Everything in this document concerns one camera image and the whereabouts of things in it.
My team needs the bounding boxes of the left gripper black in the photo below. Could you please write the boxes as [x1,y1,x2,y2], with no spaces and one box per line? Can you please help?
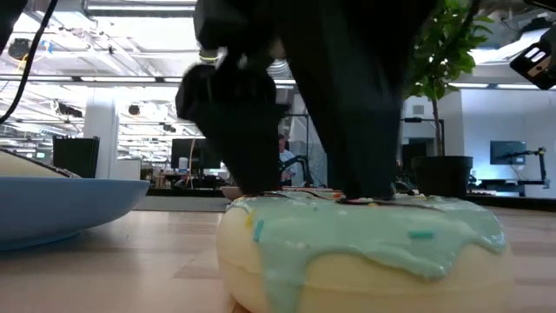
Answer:
[175,0,435,200]

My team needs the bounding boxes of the large mint frosted donut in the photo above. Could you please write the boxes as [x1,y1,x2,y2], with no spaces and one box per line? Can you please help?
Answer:
[215,190,516,313]

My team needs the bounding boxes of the distant black robot arms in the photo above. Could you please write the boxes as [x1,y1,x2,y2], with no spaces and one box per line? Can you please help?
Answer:
[280,154,312,186]

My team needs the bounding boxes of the person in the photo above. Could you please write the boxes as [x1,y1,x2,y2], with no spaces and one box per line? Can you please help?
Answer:
[277,133,301,187]

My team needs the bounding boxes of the black computer monitor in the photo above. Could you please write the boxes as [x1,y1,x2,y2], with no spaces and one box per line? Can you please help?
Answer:
[170,137,221,170]

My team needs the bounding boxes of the green leafy plant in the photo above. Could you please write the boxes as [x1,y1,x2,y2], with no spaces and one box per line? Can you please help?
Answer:
[403,0,496,157]

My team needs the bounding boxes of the black plant pot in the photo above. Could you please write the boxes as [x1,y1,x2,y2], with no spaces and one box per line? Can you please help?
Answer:
[410,155,474,200]

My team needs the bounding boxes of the long ceiling light strip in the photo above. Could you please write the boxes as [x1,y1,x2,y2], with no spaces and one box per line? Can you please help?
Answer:
[0,74,183,84]

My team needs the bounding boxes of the white building column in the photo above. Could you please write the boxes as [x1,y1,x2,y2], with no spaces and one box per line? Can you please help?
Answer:
[83,86,121,180]

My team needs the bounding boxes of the black rectangular panel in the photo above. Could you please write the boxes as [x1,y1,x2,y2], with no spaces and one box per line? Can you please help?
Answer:
[51,135,101,179]

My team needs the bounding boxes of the blue round plate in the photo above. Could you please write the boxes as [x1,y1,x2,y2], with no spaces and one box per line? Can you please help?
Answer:
[0,176,151,253]

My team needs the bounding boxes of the black ceiling spotlight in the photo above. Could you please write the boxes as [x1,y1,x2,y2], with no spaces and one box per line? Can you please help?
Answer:
[7,37,34,61]

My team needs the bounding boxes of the wall mounted monitor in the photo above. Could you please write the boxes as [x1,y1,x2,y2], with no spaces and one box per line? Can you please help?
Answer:
[489,139,527,166]

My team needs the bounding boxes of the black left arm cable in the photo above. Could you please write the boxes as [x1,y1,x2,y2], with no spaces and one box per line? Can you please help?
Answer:
[0,0,60,125]

